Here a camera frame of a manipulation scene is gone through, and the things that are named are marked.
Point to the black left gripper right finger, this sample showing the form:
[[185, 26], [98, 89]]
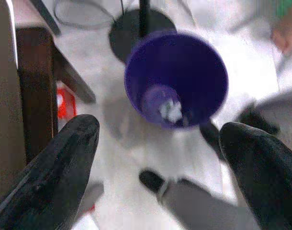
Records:
[[268, 182]]

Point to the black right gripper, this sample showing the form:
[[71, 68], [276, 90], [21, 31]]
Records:
[[258, 119]]

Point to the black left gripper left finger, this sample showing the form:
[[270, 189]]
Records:
[[45, 182]]

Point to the purple plastic cup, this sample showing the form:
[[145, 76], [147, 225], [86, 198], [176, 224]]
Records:
[[196, 72]]

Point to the white crumpled paper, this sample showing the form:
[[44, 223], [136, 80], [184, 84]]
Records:
[[171, 112]]

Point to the small red object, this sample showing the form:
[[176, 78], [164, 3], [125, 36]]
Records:
[[64, 103]]

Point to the brown wooden furniture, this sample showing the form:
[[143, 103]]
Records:
[[36, 83]]

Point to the dark slanted furniture leg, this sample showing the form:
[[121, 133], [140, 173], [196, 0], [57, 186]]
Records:
[[46, 16], [71, 79]]

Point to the person's bare leg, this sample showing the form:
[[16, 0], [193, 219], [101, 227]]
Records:
[[287, 36]]

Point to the black round stand base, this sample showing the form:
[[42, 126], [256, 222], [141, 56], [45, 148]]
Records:
[[126, 36]]

